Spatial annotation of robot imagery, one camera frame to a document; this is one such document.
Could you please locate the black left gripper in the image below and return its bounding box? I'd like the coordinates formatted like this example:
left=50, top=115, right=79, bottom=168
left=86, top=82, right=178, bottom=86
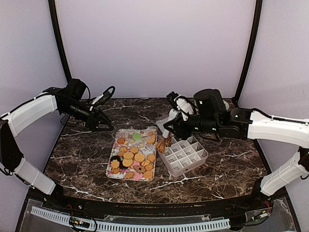
left=61, top=100, right=113, bottom=131

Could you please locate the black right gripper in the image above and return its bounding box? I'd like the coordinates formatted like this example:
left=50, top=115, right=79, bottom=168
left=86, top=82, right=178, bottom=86
left=163, top=107, right=220, bottom=140

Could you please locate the metal tongs white handle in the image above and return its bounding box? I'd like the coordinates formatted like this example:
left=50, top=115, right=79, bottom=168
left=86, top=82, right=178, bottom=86
left=156, top=109, right=180, bottom=153

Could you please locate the round sandwich biscuit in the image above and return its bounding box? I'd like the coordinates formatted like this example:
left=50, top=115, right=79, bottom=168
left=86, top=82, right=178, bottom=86
left=156, top=141, right=166, bottom=153

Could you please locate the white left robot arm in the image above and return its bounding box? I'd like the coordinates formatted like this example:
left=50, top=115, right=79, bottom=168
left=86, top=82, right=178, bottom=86
left=0, top=79, right=115, bottom=211

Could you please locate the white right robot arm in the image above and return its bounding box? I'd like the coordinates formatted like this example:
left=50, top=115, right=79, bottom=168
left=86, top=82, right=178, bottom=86
left=163, top=89, right=309, bottom=210

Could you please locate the clear box lid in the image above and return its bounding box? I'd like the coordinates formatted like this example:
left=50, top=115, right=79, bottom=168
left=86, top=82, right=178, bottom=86
left=156, top=116, right=175, bottom=138

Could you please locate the orange chip cookie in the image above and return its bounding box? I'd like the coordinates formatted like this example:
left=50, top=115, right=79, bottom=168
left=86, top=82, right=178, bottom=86
left=117, top=138, right=126, bottom=145

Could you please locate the compartment cookie box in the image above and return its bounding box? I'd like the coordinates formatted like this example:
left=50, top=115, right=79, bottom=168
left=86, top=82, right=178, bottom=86
left=158, top=135, right=209, bottom=177

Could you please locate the swirl butter cookie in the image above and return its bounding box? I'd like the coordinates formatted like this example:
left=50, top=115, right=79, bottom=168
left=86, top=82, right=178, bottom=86
left=117, top=146, right=128, bottom=157

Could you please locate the green round cookie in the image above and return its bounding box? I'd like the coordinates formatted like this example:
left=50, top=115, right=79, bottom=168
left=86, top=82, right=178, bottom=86
left=132, top=133, right=141, bottom=141

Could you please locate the black chocolate sandwich cookie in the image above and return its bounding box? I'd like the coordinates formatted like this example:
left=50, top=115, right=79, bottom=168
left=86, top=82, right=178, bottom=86
left=110, top=156, right=121, bottom=163

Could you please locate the large embossed round biscuit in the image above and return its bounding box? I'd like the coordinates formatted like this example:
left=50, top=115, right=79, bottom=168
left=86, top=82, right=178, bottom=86
left=134, top=153, right=145, bottom=163

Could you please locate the floral cookie tray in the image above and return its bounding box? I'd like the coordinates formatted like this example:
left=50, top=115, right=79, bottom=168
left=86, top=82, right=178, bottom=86
left=106, top=127, right=158, bottom=182

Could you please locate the brown flower cookie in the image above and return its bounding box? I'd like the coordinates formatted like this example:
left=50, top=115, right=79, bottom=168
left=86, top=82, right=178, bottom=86
left=133, top=165, right=146, bottom=174

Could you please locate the green ceramic bowl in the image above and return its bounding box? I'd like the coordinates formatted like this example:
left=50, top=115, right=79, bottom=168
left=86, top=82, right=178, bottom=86
left=223, top=100, right=230, bottom=111

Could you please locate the pink round cookie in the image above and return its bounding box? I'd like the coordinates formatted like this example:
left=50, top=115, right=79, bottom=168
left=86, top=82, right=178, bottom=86
left=133, top=173, right=143, bottom=180

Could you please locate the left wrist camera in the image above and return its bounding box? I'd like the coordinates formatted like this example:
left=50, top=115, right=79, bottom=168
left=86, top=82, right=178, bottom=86
left=91, top=86, right=115, bottom=107

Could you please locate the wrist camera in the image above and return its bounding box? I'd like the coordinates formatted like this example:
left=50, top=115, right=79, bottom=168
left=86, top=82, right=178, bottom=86
left=166, top=91, right=187, bottom=110
left=91, top=86, right=115, bottom=107

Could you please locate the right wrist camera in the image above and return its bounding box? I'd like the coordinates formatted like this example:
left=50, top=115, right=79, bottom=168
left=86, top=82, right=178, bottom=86
left=166, top=91, right=187, bottom=110

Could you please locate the right black frame post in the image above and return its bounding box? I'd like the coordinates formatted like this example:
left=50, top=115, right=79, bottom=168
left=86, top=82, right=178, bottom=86
left=233, top=0, right=263, bottom=105

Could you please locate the black frame post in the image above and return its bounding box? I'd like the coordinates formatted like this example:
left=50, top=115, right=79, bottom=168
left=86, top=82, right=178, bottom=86
left=48, top=0, right=72, bottom=83
left=233, top=0, right=263, bottom=105

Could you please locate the white cable duct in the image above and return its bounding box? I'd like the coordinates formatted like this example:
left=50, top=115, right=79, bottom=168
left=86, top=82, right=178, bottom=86
left=30, top=206, right=231, bottom=232

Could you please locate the left black frame post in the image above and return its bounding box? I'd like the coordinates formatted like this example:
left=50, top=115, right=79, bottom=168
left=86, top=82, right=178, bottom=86
left=48, top=0, right=72, bottom=83

